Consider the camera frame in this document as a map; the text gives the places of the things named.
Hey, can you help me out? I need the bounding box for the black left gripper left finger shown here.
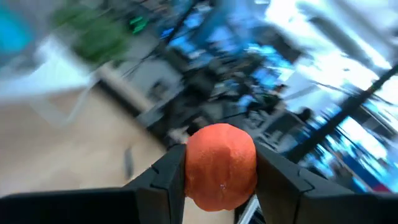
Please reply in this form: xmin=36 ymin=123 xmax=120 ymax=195
xmin=0 ymin=144 xmax=187 ymax=224

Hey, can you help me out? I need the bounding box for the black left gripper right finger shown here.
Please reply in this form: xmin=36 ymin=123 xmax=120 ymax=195
xmin=255 ymin=143 xmax=398 ymax=224

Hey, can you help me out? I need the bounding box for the orange tangerine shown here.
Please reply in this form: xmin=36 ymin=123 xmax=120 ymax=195
xmin=184 ymin=123 xmax=258 ymax=212

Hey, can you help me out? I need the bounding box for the white perforated metal shelf riser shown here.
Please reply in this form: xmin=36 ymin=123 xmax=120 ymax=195
xmin=0 ymin=37 xmax=97 ymax=125

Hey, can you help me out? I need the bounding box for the green potted plant white pot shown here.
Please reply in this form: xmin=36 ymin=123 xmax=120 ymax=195
xmin=51 ymin=6 xmax=131 ymax=65

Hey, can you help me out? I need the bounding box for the knife with wooden handle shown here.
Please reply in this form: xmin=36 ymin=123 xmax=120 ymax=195
xmin=123 ymin=147 xmax=134 ymax=181

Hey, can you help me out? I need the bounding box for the black aluminium table frame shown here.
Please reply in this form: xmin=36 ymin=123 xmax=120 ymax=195
xmin=96 ymin=63 xmax=398 ymax=164

